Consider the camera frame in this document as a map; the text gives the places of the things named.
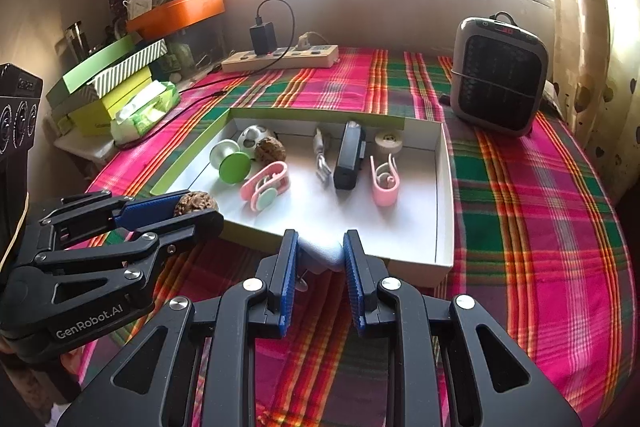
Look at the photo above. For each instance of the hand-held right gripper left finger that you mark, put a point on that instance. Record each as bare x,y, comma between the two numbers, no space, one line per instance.
289,287

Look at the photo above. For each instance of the heart print curtain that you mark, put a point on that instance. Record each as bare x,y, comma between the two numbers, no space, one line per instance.
590,57

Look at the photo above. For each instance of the black rectangular device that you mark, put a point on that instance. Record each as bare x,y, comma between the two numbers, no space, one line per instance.
347,162

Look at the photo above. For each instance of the green white cardboard box tray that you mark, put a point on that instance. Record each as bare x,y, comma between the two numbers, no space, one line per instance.
350,217

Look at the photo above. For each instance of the green wet wipes pack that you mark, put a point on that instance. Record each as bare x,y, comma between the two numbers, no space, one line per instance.
145,112

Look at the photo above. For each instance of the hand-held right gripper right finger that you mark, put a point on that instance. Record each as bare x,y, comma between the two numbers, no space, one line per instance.
352,287

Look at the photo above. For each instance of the green flat box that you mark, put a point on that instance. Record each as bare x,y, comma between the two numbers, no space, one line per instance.
85,74

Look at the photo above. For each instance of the metal cup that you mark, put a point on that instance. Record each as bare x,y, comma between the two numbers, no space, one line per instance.
75,42

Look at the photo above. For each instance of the orange box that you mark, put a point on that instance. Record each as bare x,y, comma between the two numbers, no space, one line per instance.
175,12

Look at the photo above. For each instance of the green white striped box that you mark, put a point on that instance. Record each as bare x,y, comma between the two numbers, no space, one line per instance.
135,59

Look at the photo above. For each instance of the brown walnut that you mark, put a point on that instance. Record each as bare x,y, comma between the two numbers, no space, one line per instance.
197,202
270,150

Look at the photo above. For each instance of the glass tank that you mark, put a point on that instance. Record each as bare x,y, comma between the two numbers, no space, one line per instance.
200,39

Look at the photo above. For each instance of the white plug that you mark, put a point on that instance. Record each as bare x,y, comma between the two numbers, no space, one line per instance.
306,43

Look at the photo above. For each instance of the pink clip with mint pad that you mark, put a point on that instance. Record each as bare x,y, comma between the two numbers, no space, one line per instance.
270,197

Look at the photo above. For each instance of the grey space heater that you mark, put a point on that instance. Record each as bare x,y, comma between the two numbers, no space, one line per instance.
500,77

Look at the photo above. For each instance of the black charger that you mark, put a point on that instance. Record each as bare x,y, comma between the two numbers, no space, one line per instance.
263,38

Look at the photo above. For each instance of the white side table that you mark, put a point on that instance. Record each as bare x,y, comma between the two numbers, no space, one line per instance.
85,147

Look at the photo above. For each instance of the white power strip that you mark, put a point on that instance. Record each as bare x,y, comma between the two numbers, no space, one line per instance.
310,56

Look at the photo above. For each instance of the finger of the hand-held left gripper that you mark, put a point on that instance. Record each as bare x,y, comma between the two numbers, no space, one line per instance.
195,227
150,211

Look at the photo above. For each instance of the white round knob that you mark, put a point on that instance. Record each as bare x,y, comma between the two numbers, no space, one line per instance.
320,254

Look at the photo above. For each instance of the white panda egg toy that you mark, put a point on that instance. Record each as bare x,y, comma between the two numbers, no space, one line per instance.
250,137

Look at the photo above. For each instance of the pink green plaid blanket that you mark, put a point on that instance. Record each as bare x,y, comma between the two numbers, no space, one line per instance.
525,232

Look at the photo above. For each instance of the green white spool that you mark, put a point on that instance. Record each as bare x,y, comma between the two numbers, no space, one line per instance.
235,169

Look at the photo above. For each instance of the white round jar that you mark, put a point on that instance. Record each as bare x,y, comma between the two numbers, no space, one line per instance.
389,142

